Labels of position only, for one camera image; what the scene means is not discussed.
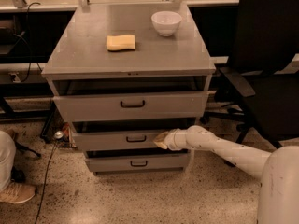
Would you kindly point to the white bowl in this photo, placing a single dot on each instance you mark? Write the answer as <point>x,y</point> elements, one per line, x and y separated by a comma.
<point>166,23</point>

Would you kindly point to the silver round floor object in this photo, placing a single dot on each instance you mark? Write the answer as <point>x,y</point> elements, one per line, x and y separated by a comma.
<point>59,135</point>

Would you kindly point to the yellow sponge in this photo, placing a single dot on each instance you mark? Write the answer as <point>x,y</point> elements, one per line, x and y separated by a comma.
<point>120,42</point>

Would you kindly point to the grey top drawer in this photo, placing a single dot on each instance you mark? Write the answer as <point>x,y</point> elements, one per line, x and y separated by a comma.
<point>156,105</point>

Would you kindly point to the grey drawer cabinet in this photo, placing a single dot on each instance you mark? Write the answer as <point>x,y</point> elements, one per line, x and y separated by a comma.
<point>81,64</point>

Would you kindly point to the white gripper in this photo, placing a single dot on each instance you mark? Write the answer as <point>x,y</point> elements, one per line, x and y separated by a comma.
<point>170,140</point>

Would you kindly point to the grey bottom drawer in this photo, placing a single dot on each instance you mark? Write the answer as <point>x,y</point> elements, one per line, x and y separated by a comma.
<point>173,161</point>

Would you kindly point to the grey drawer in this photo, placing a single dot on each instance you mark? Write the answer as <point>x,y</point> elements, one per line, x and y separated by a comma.
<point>156,105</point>
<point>116,140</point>
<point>173,161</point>

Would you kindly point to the black office chair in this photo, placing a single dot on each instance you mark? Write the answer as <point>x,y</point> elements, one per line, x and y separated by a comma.
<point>265,42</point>

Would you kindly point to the tan sneaker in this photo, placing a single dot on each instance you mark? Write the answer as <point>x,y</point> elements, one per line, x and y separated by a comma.
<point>17,193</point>

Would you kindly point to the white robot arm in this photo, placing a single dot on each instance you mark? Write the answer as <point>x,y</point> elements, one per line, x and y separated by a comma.
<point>277,171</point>

